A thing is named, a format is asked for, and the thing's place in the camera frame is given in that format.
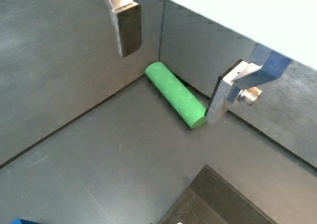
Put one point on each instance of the black curved fixture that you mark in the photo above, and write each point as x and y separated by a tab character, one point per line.
213	202

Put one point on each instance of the blue shape-sorting block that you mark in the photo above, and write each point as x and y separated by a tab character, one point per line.
23	221

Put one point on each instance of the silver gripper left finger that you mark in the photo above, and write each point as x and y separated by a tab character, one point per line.
126	17

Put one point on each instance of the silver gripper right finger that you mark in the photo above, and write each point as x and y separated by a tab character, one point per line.
237	84

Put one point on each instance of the green cylinder peg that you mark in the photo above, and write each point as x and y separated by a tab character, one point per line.
178	95

